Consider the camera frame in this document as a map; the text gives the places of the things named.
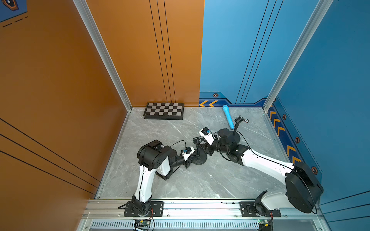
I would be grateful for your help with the black round stand base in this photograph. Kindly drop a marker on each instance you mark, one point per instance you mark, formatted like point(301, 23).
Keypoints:
point(235, 137)

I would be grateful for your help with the light blue toy microphone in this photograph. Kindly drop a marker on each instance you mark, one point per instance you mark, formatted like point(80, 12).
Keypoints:
point(228, 116)

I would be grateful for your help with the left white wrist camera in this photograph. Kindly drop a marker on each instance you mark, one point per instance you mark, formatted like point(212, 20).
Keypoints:
point(187, 152)

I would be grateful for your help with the right green circuit board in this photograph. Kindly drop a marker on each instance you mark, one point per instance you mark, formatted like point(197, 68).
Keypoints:
point(265, 225)

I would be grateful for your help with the black stand pole with clip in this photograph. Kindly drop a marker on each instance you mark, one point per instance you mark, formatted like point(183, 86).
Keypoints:
point(238, 120)

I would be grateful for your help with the aluminium rail frame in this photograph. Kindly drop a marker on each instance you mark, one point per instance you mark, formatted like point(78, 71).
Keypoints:
point(197, 214)

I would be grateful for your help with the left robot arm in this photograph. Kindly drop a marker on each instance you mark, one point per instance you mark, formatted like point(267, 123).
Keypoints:
point(155, 158)

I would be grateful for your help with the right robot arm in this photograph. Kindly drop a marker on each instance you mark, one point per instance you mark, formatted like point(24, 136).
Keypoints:
point(302, 189)

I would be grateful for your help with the black white checkerboard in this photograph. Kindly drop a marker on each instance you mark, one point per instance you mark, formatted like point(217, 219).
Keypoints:
point(165, 111)

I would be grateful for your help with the green circuit board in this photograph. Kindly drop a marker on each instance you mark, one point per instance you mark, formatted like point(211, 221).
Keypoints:
point(142, 224)
point(265, 225)

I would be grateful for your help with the left green circuit board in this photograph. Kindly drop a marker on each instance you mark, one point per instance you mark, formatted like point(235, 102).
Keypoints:
point(142, 224)

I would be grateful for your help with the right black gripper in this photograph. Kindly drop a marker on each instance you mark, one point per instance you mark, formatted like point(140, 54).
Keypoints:
point(206, 147)

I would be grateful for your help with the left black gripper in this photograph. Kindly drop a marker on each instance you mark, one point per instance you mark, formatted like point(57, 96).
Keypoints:
point(188, 162)

